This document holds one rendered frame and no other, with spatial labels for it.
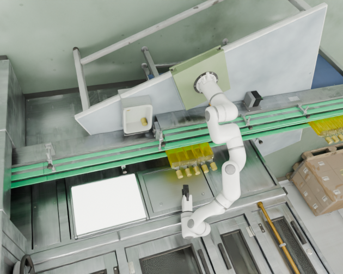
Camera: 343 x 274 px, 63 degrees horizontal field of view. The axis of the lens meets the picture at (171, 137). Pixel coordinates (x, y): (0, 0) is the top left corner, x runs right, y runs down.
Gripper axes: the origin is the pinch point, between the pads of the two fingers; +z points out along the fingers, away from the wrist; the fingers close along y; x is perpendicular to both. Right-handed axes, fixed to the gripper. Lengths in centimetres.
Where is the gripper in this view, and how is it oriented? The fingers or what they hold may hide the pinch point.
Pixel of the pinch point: (185, 190)
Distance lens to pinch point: 171.8
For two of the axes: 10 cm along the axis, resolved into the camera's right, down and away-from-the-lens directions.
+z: -0.5, -7.8, 6.2
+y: 1.0, -6.3, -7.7
